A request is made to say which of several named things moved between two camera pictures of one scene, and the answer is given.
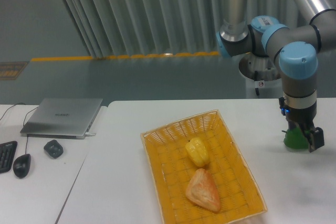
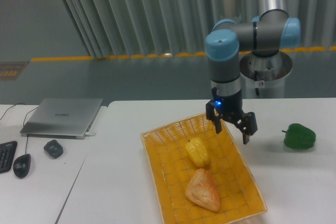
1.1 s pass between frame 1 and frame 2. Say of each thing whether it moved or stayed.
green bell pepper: stayed
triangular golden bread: stayed
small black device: stayed
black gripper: moved
